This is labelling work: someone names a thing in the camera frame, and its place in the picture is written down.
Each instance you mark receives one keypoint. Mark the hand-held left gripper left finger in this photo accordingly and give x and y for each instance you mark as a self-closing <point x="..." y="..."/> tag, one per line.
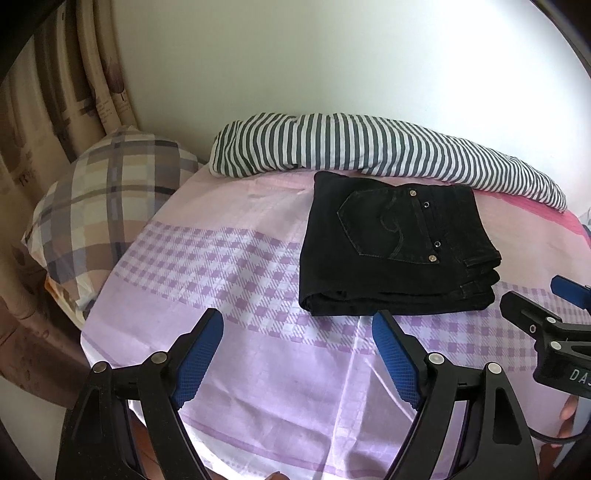
<point x="198" y="360"/>

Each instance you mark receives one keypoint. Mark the beige patterned curtain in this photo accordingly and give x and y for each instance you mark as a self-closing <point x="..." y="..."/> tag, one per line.
<point x="55" y="92"/>

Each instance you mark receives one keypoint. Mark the black pants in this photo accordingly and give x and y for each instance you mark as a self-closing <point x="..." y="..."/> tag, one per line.
<point x="369" y="277"/>

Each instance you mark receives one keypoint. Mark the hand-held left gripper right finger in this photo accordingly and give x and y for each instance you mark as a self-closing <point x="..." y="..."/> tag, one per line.
<point x="397" y="364"/>

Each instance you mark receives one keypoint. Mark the person's right hand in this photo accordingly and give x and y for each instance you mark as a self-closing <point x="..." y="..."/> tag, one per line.
<point x="568" y="410"/>

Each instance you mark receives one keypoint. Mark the pink checked bedsheet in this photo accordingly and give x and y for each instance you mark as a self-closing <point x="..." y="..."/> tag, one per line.
<point x="277" y="369"/>

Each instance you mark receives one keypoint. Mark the grey white striped blanket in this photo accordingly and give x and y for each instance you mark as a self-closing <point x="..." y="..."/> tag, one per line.
<point x="369" y="138"/>

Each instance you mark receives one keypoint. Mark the beige plaid pillow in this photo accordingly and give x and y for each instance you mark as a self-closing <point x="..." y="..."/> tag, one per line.
<point x="106" y="198"/>

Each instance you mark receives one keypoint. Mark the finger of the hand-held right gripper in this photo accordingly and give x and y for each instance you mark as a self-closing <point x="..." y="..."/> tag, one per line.
<point x="531" y="316"/>
<point x="570" y="288"/>

